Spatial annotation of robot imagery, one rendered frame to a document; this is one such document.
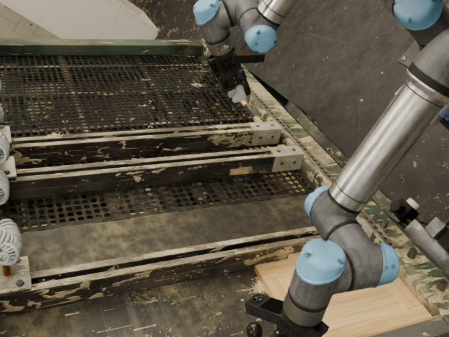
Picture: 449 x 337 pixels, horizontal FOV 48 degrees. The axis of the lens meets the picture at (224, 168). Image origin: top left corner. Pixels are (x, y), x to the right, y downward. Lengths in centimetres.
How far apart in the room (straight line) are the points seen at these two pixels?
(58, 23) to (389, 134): 438
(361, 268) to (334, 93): 242
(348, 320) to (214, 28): 86
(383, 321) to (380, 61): 202
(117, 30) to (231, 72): 374
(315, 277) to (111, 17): 447
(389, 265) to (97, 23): 446
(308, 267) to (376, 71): 241
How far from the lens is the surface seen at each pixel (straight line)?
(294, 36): 378
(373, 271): 93
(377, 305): 151
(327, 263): 86
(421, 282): 159
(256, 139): 201
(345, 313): 145
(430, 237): 178
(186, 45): 274
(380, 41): 329
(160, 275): 136
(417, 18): 149
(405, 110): 91
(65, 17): 507
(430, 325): 150
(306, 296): 90
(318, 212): 100
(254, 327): 115
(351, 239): 95
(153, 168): 168
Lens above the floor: 231
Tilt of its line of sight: 40 degrees down
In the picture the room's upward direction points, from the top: 62 degrees counter-clockwise
